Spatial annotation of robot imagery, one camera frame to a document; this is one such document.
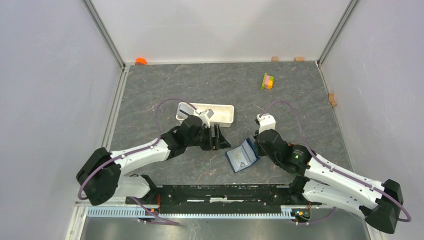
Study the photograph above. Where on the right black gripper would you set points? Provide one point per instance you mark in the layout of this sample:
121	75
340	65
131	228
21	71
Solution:
259	152

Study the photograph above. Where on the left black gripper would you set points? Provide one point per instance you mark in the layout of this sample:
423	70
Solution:
216	142

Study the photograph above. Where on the white plastic tray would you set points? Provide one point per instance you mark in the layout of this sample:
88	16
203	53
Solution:
223	113

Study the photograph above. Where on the blue card holder wallet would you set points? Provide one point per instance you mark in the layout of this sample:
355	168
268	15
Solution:
243	156

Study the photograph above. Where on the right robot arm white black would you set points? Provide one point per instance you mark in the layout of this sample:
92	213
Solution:
320	181

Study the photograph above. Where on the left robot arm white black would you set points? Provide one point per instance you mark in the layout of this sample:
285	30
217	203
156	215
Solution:
105	174

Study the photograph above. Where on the colourful toy block stack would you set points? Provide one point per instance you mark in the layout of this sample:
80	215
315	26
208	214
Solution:
267	82

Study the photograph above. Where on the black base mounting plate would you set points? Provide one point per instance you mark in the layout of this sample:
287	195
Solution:
223	199

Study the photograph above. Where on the curved wooden piece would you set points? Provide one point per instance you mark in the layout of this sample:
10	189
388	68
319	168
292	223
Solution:
332	100

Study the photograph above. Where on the orange round cap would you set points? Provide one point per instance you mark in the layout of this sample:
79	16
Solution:
140	61

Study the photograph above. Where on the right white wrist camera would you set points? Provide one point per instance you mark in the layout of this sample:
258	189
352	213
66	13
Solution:
265	122

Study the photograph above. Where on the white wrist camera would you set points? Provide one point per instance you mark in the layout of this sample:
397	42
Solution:
265	122
205	116

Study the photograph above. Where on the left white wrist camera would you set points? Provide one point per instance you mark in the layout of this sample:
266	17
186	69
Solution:
205	116

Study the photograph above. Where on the white cable comb rail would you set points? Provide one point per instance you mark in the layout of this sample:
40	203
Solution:
138	212

